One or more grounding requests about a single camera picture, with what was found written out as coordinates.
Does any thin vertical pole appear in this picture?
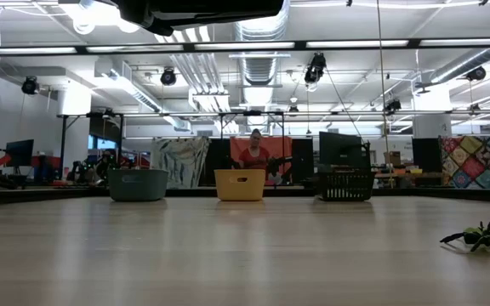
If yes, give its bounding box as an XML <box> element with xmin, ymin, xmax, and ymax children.
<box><xmin>375</xmin><ymin>0</ymin><xmax>393</xmax><ymax>188</ymax></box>

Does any white round column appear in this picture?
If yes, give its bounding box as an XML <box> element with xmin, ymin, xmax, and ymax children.
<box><xmin>412</xmin><ymin>88</ymin><xmax>453</xmax><ymax>139</ymax></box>

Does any person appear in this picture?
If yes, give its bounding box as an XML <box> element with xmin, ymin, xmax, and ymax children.
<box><xmin>94</xmin><ymin>149</ymin><xmax>121</xmax><ymax>182</ymax></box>
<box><xmin>238</xmin><ymin>129</ymin><xmax>271</xmax><ymax>171</ymax></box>

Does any black upright panel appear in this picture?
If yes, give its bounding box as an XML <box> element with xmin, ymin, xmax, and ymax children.
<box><xmin>411</xmin><ymin>137</ymin><xmax>443</xmax><ymax>173</ymax></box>

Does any silver ribbed ceiling duct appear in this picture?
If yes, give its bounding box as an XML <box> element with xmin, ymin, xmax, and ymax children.
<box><xmin>231</xmin><ymin>0</ymin><xmax>292</xmax><ymax>133</ymax></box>

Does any brown cardboard box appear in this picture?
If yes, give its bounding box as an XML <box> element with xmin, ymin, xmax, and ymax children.
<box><xmin>384</xmin><ymin>150</ymin><xmax>402</xmax><ymax>167</ymax></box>

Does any white green patterned cloth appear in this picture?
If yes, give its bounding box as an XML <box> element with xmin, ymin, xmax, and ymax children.
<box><xmin>150</xmin><ymin>136</ymin><xmax>212</xmax><ymax>190</ymax></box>

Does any large black computer monitor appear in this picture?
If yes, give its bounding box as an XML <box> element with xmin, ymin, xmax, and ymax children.
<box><xmin>318</xmin><ymin>131</ymin><xmax>364</xmax><ymax>167</ymax></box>

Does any red cloth backdrop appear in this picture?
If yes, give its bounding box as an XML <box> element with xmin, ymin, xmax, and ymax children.
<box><xmin>230</xmin><ymin>135</ymin><xmax>293</xmax><ymax>171</ymax></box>

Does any yellow plastic bin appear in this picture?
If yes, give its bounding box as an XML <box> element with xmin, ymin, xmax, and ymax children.
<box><xmin>214</xmin><ymin>169</ymin><xmax>266</xmax><ymax>202</ymax></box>

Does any white rectangular ceiling duct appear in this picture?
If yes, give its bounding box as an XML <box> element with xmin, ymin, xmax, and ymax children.
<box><xmin>100</xmin><ymin>59</ymin><xmax>191</xmax><ymax>131</ymax></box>

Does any black overhead light bar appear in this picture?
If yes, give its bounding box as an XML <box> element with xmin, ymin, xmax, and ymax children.
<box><xmin>0</xmin><ymin>37</ymin><xmax>490</xmax><ymax>56</ymax></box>

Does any small black computer monitor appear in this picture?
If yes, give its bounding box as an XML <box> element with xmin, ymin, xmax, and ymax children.
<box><xmin>5</xmin><ymin>139</ymin><xmax>36</xmax><ymax>168</ymax></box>

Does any black hanging camera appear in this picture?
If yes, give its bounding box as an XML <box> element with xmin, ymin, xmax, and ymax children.
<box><xmin>160</xmin><ymin>66</ymin><xmax>178</xmax><ymax>87</ymax></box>
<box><xmin>384</xmin><ymin>98</ymin><xmax>402</xmax><ymax>115</ymax></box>
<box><xmin>304</xmin><ymin>52</ymin><xmax>328</xmax><ymax>85</ymax></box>
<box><xmin>20</xmin><ymin>75</ymin><xmax>41</xmax><ymax>95</ymax></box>
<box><xmin>465</xmin><ymin>65</ymin><xmax>487</xmax><ymax>82</ymax></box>

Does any black wall screen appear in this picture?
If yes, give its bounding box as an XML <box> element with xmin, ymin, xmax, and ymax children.
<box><xmin>89</xmin><ymin>115</ymin><xmax>123</xmax><ymax>141</ymax></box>

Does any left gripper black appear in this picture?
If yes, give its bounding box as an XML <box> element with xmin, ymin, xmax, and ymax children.
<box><xmin>117</xmin><ymin>0</ymin><xmax>288</xmax><ymax>37</ymax></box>

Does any colourful patchwork quilt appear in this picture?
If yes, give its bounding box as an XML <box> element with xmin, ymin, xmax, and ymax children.
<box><xmin>439</xmin><ymin>133</ymin><xmax>490</xmax><ymax>190</ymax></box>

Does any black backdrop panel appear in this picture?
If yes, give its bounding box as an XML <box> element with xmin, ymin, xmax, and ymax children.
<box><xmin>205</xmin><ymin>138</ymin><xmax>232</xmax><ymax>187</ymax></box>
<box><xmin>292</xmin><ymin>138</ymin><xmax>316</xmax><ymax>179</ymax></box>

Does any black slotted plastic basket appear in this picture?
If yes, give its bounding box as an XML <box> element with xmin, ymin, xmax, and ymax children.
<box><xmin>316</xmin><ymin>169</ymin><xmax>375</xmax><ymax>203</ymax></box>

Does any teal plastic bin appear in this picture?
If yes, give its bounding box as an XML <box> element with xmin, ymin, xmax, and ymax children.
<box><xmin>106</xmin><ymin>168</ymin><xmax>171</xmax><ymax>202</ymax></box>

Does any black plastic toy spider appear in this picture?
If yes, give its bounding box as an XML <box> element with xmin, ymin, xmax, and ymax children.
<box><xmin>439</xmin><ymin>220</ymin><xmax>490</xmax><ymax>258</ymax></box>

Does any grey round ceiling duct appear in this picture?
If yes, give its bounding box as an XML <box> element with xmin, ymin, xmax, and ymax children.
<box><xmin>430</xmin><ymin>46</ymin><xmax>490</xmax><ymax>84</ymax></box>

